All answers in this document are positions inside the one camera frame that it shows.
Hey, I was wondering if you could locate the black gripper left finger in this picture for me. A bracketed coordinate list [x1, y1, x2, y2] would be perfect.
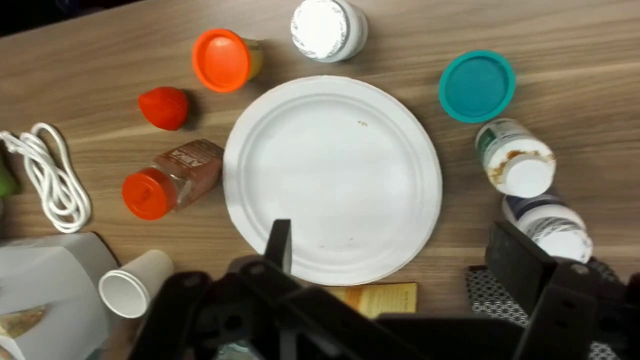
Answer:
[127, 218, 427, 360]

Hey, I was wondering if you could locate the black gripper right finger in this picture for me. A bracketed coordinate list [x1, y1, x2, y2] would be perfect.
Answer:
[484, 218, 640, 360]

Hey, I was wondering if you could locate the white pill bottle green label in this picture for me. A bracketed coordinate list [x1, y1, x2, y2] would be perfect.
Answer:
[473, 115, 558, 199]

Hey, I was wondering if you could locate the spice bottle orange lid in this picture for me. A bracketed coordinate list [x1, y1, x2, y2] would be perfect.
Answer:
[120, 138, 225, 221]

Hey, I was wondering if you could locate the white paper plate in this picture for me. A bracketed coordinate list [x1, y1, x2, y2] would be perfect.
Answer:
[222, 73, 444, 287]

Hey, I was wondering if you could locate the small white paper cup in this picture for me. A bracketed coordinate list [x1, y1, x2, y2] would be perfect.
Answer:
[96, 248, 175, 320]

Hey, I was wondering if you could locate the grey patterned box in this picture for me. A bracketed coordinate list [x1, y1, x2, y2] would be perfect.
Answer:
[463, 256, 628, 360]

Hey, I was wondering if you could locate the open yellow tea box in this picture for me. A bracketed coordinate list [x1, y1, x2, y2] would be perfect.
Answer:
[326, 281, 419, 320]

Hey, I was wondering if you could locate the yellow bottle orange lid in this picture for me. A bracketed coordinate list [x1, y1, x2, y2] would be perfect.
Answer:
[189, 26, 265, 96]

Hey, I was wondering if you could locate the green avocado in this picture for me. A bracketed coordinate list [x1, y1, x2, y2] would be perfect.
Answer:
[0, 155, 19, 201]

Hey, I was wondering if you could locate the coiled white cable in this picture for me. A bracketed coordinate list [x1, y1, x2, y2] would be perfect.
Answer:
[0, 119, 94, 235]

